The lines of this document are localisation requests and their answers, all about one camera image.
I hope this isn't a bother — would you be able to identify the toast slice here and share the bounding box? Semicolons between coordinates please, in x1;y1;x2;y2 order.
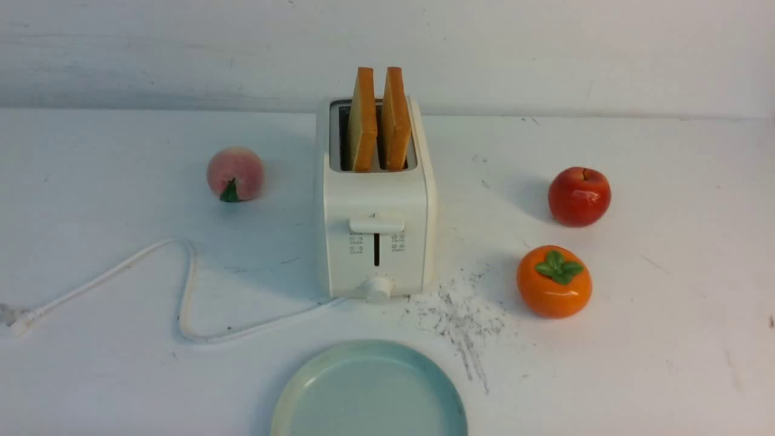
347;67;378;172
380;67;411;171

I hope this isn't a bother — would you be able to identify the white two-slot toaster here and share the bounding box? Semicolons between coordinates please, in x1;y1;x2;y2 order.
312;96;438;302

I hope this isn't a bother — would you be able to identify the pink peach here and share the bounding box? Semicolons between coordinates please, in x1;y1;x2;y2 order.
206;147;264;202

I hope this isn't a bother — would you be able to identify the light blue plate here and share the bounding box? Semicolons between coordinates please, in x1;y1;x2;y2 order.
269;340;469;435

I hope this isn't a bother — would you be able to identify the orange persimmon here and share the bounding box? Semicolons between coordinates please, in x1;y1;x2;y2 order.
515;245;593;319

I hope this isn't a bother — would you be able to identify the red apple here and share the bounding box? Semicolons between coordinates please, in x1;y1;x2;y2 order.
548;167;612;227

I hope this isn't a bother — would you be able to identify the white power cord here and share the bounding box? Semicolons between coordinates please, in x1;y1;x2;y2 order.
0;238;349;344

